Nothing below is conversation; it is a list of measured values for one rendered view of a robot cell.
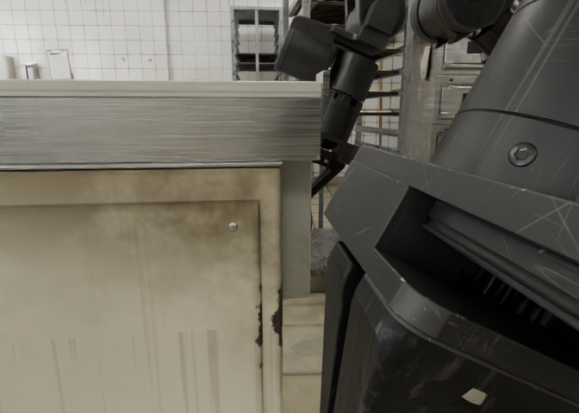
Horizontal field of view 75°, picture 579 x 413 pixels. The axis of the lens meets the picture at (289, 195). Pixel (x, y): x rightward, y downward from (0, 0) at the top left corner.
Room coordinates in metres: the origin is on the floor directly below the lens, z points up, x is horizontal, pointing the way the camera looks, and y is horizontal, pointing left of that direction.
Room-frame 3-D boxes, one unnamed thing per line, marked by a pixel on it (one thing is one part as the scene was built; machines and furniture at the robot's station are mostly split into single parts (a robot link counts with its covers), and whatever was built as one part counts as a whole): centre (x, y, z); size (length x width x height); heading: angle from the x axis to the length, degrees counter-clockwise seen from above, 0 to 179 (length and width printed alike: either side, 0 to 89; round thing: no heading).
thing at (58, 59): (4.43, 2.56, 1.37); 0.27 x 0.02 x 0.40; 92
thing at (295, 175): (0.46, 0.01, 0.77); 0.24 x 0.04 x 0.14; 6
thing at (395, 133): (2.04, -0.44, 0.78); 0.64 x 0.03 x 0.03; 8
